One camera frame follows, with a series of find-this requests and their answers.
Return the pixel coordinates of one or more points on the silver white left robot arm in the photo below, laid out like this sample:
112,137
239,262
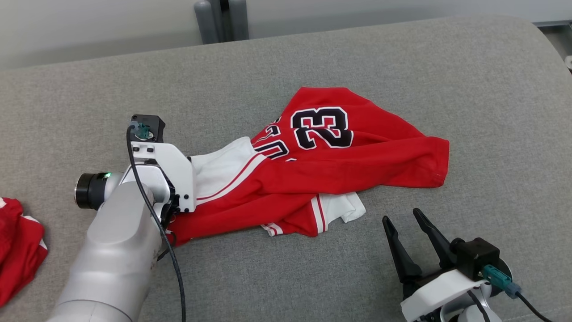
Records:
116,250

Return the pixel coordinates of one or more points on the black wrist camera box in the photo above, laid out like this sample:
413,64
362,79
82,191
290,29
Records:
154,123
476,255

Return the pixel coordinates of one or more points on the red basketball jersey white sleeves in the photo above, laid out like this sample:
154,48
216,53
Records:
357,174

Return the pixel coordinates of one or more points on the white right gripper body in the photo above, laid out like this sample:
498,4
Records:
438,293

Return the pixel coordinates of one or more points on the red mesh shorts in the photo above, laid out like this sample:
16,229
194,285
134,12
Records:
18,255

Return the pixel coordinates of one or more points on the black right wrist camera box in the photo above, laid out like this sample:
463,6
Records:
476,255

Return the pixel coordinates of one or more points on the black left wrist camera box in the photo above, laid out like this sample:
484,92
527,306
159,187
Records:
154,123

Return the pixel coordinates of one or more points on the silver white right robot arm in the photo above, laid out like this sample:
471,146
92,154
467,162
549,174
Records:
460,315

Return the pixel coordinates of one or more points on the grey frame post cylinder feet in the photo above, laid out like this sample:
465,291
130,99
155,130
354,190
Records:
205,22

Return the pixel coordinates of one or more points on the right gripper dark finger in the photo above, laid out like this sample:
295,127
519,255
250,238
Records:
440,248
406,268

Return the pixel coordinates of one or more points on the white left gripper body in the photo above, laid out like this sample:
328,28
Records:
176,172

